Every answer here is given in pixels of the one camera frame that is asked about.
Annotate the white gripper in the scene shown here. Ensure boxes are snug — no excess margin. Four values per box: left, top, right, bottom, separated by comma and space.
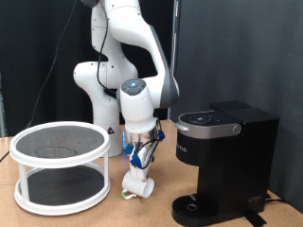
127, 143, 153, 183

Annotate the white mug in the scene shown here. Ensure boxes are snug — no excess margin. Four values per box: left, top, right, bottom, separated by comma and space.
120, 171, 156, 201

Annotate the white two-tier turntable shelf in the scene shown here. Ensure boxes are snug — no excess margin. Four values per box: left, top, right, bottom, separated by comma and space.
9, 120, 112, 217

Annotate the black Keurig coffee machine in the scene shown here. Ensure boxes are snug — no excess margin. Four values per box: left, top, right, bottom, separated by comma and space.
171, 100, 280, 227

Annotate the black tape strip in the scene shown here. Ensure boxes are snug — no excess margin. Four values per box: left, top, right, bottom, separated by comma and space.
241, 212, 268, 227

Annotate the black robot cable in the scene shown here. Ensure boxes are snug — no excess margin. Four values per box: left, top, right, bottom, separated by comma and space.
0, 0, 162, 171

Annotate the black power cord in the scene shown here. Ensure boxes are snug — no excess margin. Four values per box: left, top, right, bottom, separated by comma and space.
264, 192, 289, 204

